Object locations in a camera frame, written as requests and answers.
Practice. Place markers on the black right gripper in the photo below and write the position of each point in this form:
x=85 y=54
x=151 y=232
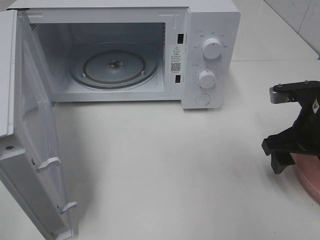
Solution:
x=302 y=138

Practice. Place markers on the pink round plate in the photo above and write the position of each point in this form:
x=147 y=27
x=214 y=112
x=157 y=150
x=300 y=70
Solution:
x=308 y=173

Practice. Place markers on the round white door button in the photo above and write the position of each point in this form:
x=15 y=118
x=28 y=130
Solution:
x=202 y=99

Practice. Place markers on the white microwave door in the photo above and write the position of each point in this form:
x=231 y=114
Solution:
x=30 y=159

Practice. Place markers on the lower white timer knob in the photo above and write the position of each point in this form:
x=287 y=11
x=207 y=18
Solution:
x=207 y=79

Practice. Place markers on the upper white power knob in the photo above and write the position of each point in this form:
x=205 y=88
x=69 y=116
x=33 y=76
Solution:
x=212 y=47

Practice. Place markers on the white microwave oven body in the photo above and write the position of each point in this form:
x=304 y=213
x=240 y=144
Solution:
x=175 y=28

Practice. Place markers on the glass microwave turntable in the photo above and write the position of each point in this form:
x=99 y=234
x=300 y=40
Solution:
x=114 y=65

